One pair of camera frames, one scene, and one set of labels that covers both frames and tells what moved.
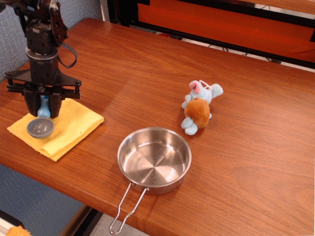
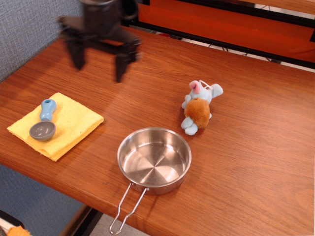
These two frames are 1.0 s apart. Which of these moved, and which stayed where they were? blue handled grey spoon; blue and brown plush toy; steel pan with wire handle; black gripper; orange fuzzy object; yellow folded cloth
Moved: black gripper; blue handled grey spoon
Stayed: orange fuzzy object; steel pan with wire handle; blue and brown plush toy; yellow folded cloth
